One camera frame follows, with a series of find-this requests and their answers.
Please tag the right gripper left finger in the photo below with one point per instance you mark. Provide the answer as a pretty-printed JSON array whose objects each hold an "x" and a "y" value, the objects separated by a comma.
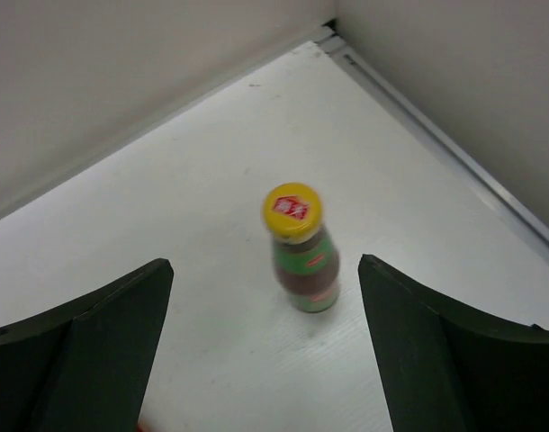
[{"x": 85, "y": 365}]

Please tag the red sauce bottle yellow cap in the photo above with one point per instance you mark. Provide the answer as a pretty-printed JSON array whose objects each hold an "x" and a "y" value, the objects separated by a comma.
[{"x": 305, "y": 259}]

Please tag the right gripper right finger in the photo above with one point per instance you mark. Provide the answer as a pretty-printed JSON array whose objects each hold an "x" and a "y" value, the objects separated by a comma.
[{"x": 446, "y": 366}]

